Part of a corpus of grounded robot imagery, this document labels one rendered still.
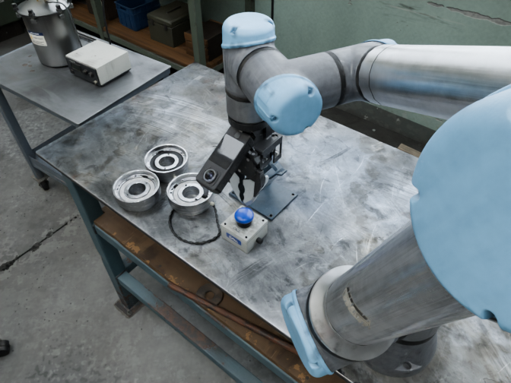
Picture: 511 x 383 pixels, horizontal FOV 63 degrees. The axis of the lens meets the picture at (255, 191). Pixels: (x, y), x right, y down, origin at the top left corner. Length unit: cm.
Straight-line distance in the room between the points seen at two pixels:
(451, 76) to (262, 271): 54
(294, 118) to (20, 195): 199
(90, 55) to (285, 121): 126
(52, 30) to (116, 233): 84
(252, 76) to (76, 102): 112
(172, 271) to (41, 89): 90
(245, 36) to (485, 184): 43
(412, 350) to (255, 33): 53
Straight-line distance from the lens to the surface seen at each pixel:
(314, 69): 55
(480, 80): 43
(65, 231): 211
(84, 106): 158
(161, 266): 118
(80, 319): 182
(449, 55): 47
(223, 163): 68
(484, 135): 21
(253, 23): 61
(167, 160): 106
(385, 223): 96
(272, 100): 51
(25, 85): 179
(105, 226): 131
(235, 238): 86
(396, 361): 75
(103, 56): 169
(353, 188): 102
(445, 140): 22
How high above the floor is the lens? 151
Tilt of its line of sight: 46 degrees down
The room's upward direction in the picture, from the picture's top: straight up
